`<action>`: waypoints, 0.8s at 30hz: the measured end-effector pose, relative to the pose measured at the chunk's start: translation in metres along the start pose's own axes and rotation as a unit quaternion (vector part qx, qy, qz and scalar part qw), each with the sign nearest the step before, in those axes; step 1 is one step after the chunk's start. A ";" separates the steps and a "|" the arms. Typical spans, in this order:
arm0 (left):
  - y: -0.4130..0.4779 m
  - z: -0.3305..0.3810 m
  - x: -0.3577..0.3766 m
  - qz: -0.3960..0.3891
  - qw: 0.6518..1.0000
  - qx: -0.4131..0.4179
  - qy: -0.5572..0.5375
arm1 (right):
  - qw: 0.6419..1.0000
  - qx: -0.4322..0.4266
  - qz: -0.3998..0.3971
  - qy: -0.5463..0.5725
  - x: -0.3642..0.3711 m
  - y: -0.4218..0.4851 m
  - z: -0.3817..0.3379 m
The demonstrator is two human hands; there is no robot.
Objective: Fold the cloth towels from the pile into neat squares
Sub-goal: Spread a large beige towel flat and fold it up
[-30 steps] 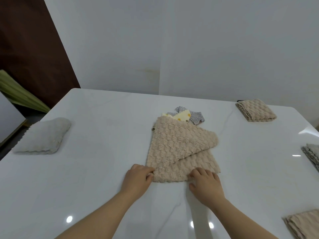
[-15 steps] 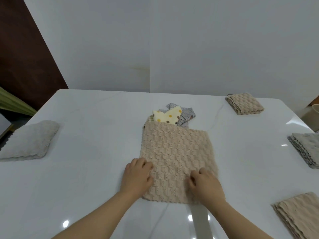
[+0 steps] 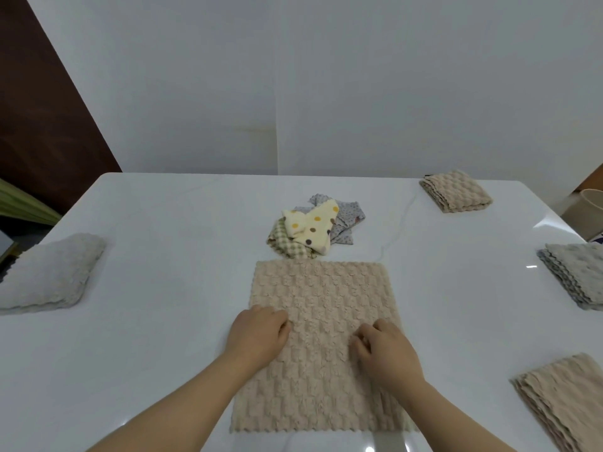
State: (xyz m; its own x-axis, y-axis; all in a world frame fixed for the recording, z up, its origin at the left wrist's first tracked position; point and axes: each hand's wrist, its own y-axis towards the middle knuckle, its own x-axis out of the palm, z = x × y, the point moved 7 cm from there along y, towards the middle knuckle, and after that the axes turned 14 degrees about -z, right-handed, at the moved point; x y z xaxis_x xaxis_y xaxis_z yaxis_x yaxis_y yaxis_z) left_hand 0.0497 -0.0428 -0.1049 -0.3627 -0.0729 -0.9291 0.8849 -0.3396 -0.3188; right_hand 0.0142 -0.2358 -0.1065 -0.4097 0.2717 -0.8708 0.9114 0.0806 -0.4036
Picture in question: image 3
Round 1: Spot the person's right hand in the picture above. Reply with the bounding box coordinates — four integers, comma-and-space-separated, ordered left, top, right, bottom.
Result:
348, 320, 428, 397

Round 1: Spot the person's left hand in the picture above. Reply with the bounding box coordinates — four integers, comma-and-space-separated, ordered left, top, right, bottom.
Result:
222, 305, 293, 374

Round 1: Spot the beige textured towel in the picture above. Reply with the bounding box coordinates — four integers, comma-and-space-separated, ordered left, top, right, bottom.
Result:
229, 259, 418, 434
510, 352, 603, 452
419, 169, 494, 214

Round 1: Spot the green checked cloth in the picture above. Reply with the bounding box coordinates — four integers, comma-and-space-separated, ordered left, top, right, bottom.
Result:
267, 216, 321, 261

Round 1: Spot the yellow polka dot cloth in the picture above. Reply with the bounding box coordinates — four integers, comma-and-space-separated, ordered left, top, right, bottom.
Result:
281, 200, 340, 256

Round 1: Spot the grey floral cloth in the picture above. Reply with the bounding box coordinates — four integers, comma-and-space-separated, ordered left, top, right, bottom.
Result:
308, 193, 367, 246

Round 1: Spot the grey fluffy towel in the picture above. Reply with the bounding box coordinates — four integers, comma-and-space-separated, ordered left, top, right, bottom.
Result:
536, 242, 603, 311
0, 233, 107, 312

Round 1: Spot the person's left forearm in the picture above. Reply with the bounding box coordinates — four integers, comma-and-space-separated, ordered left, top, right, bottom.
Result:
87, 353, 259, 452

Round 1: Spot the person's right forearm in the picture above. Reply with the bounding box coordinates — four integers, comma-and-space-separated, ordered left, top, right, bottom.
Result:
391, 379, 518, 452

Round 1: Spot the white marble table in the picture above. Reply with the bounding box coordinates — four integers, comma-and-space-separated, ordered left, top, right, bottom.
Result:
0, 172, 603, 452

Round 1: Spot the cream plastic bin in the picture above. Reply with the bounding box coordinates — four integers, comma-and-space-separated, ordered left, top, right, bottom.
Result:
560, 188, 603, 242

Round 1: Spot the brown wooden furniture piece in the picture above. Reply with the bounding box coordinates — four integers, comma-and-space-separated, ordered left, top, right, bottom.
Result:
572, 165, 603, 193

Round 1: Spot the white cabinet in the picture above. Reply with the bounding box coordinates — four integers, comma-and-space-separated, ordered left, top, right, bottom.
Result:
0, 229, 21, 271

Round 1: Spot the green folded umbrella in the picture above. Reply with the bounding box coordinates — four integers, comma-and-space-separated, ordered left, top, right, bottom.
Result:
0, 177, 63, 227

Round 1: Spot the dark brown wooden door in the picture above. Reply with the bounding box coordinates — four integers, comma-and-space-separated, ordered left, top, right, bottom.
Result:
0, 0, 122, 215

